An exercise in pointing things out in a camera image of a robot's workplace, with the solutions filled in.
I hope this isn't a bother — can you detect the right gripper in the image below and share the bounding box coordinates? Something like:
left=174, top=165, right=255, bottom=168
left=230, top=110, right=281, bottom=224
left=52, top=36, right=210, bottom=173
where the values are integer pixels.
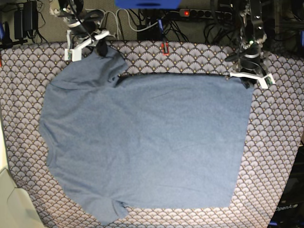
left=68, top=20, right=108, bottom=57

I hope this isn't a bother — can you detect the black box under table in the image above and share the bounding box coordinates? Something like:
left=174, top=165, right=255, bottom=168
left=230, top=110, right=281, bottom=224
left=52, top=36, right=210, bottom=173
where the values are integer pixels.
left=137, top=25, right=162, bottom=41

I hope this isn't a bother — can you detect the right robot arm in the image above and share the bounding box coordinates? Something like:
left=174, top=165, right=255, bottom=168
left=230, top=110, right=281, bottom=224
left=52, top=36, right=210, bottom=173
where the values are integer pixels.
left=53, top=0, right=110, bottom=62

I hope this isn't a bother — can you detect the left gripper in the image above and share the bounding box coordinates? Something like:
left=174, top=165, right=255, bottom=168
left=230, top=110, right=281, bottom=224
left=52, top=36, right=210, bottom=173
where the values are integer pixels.
left=239, top=45, right=262, bottom=89

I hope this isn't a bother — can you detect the cream plastic furniture corner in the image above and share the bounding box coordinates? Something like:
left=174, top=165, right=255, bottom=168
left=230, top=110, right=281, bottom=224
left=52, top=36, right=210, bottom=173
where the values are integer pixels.
left=0, top=126, right=44, bottom=228

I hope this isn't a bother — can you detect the white cable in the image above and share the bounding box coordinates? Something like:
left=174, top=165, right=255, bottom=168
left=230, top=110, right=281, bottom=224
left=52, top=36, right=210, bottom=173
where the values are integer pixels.
left=128, top=9, right=159, bottom=32

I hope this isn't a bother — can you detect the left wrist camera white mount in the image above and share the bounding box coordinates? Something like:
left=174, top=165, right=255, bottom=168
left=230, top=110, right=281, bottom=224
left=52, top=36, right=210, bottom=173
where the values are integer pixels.
left=229, top=72, right=276, bottom=89

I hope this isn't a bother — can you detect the blue T-shirt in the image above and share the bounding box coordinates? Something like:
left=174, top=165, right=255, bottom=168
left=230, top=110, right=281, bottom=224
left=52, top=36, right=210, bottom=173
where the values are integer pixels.
left=39, top=49, right=254, bottom=225

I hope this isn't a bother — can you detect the blue box overhead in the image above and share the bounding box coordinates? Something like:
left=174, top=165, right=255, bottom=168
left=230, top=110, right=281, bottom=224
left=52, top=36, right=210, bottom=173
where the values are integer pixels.
left=115, top=0, right=181, bottom=9

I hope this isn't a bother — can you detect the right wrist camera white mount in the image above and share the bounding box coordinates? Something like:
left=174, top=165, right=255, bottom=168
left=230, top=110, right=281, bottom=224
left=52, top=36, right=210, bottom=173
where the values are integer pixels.
left=64, top=30, right=110, bottom=62

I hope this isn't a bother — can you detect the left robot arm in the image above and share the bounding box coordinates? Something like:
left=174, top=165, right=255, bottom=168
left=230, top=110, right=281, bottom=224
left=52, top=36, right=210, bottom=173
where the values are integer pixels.
left=237, top=0, right=268, bottom=89

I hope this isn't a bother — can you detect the red table clamp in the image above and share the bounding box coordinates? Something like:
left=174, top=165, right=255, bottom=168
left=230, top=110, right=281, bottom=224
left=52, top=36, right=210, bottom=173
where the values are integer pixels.
left=161, top=42, right=170, bottom=56

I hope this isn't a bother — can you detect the black power adapter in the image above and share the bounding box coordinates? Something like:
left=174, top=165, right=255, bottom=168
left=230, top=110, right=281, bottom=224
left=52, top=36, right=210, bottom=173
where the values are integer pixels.
left=14, top=0, right=38, bottom=40

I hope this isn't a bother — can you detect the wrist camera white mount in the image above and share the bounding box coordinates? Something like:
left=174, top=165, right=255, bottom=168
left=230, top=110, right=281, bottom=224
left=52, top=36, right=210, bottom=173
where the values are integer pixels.
left=229, top=72, right=276, bottom=89
left=64, top=30, right=110, bottom=62

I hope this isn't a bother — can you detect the black power strip red switch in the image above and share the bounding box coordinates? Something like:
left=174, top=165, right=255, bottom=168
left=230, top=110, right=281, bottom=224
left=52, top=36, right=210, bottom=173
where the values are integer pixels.
left=179, top=9, right=233, bottom=20

